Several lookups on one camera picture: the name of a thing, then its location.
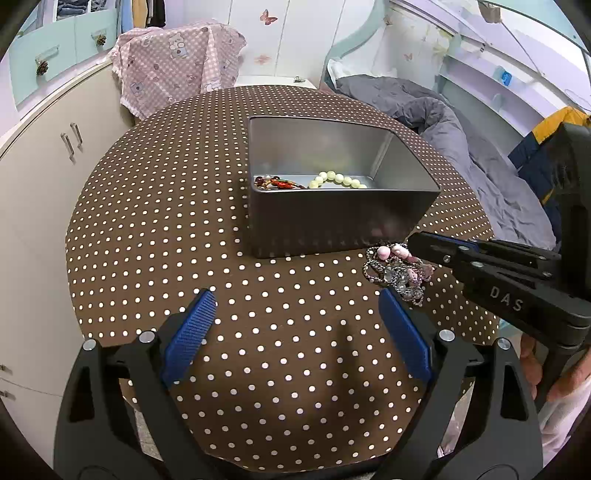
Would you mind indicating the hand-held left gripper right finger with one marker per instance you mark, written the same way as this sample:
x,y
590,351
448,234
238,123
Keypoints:
x,y
406,334

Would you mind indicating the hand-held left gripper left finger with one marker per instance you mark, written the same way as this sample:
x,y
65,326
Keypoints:
x,y
189,337

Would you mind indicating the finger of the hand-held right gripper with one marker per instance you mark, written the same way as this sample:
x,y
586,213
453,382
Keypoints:
x,y
489,266
517,249

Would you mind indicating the grey metal tin box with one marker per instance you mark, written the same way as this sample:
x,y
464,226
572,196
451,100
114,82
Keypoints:
x,y
341,221

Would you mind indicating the person's right hand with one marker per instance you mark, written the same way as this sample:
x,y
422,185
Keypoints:
x,y
575,383

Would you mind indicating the yellow and navy jacket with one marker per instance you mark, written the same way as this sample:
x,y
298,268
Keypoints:
x,y
535,147

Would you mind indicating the grey duvet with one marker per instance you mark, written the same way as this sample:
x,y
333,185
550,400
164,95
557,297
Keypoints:
x,y
466,152

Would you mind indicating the brown polka dot tablecloth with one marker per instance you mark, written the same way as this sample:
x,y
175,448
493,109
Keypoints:
x,y
184,221

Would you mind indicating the small blue box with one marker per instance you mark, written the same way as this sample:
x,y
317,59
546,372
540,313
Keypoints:
x,y
504,77

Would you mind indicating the white low cabinet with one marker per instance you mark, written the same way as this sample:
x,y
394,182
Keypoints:
x,y
41,184

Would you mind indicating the brown hanging cloth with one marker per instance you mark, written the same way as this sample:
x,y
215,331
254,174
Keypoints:
x,y
491,11

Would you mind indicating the red box with white lid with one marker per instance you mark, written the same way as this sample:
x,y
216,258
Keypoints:
x,y
277,81

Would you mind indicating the pink printed cloth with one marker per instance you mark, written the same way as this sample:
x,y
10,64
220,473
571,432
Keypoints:
x,y
175,60

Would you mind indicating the pink flower sticker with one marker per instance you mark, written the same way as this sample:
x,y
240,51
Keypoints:
x,y
263,59

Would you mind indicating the white wardrobe doors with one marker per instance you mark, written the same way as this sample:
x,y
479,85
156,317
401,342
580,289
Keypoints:
x,y
300,37

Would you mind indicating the pine cone drawer knob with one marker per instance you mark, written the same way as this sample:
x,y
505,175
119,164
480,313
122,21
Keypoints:
x,y
42,68
100,40

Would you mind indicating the narrow teal drawer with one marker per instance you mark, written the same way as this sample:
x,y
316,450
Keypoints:
x,y
94,30

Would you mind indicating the wide teal drawer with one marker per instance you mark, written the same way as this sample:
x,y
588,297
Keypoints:
x,y
41,50

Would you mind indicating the black hanging coat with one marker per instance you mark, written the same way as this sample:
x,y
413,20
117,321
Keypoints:
x,y
157,11

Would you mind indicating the tan hanging coat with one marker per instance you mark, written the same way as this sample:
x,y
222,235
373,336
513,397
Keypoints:
x,y
140,11

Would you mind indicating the pink butterfly sticker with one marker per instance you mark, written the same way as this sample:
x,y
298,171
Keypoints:
x,y
268,17

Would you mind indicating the light blue hanging garment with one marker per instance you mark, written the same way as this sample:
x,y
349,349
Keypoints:
x,y
125,14

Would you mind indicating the teal bunk bed frame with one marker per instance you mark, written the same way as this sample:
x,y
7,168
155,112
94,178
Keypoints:
x,y
360,41

